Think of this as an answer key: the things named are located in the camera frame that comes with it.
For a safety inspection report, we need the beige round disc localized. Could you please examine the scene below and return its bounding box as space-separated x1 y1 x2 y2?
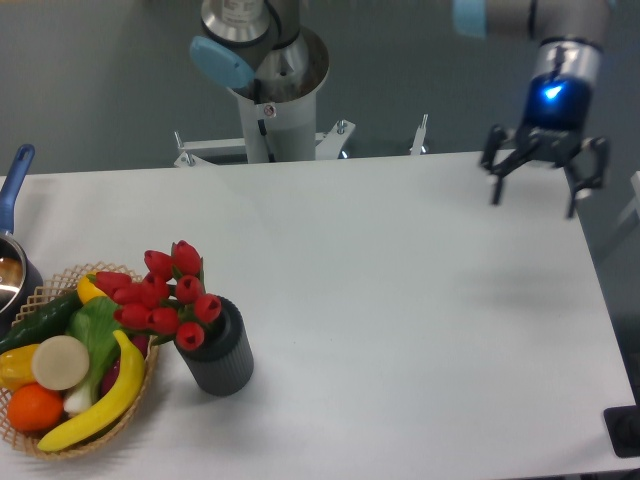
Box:
31 335 90 391

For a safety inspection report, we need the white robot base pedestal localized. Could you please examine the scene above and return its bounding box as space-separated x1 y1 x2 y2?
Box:
232 26 329 164

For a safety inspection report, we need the green bok choy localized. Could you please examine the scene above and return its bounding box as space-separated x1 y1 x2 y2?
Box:
64 296 121 417

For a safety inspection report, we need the yellow squash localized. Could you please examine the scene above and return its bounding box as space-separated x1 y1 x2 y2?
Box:
76 272 107 305

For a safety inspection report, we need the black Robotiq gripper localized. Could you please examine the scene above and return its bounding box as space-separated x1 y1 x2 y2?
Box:
479 74 610 219

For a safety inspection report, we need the purple red vegetable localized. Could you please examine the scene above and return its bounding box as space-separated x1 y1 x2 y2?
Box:
99 335 149 398

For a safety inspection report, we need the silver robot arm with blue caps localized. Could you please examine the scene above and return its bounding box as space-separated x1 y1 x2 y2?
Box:
189 1 615 200

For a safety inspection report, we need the dark grey ribbed vase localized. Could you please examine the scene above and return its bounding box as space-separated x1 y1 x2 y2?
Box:
176 297 254 397

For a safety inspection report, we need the red tulip bouquet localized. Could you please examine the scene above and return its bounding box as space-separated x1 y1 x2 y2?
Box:
88 240 226 352

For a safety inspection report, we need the orange fruit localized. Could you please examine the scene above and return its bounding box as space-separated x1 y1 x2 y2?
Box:
7 383 63 432

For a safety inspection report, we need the green cucumber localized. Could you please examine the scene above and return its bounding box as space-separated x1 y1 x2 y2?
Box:
1 291 82 354

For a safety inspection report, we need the black device at table edge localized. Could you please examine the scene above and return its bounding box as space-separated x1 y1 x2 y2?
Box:
603 405 639 458

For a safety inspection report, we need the yellow bell pepper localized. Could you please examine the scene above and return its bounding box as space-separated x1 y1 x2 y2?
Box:
1 344 39 391

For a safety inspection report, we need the woven wicker basket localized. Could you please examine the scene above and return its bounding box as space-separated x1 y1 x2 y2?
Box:
1 261 159 461

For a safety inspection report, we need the yellow banana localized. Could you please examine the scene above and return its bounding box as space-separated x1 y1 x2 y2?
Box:
37 330 145 453

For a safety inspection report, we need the blue handled saucepan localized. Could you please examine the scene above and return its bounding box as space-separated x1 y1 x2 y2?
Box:
1 144 42 338

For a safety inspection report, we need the white metal mounting frame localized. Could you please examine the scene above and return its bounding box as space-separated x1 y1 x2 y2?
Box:
173 113 429 168

